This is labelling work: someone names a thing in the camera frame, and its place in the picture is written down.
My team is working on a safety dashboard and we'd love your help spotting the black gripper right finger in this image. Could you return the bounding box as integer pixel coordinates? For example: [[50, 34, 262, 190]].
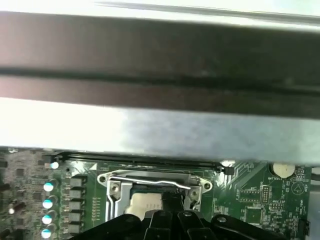
[[172, 191, 283, 240]]

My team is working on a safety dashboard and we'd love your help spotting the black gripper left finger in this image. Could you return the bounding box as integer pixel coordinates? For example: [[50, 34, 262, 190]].
[[72, 191, 176, 240]]

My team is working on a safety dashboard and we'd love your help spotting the silver CPU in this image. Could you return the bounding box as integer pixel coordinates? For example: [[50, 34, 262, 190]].
[[128, 184, 165, 216]]

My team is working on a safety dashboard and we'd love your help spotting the metal socket cover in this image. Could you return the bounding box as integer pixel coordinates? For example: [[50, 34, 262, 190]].
[[105, 172, 202, 222]]

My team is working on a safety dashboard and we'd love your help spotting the wire locking lever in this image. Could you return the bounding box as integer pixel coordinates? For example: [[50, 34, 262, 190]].
[[107, 176, 192, 190]]

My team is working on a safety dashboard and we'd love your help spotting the CPU socket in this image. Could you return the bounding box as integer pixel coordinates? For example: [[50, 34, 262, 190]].
[[96, 169, 213, 222]]

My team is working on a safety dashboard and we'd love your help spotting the green motherboard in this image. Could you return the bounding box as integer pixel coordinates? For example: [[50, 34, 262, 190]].
[[0, 147, 313, 240]]

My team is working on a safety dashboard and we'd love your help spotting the black RAM slot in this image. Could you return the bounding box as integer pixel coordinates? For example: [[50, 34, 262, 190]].
[[42, 152, 235, 176]]

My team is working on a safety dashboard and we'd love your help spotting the coin cell battery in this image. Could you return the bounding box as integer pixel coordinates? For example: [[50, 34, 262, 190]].
[[272, 162, 296, 178]]

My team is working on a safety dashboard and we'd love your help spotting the black PC case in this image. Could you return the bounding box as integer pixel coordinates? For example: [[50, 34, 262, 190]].
[[0, 3, 320, 173]]

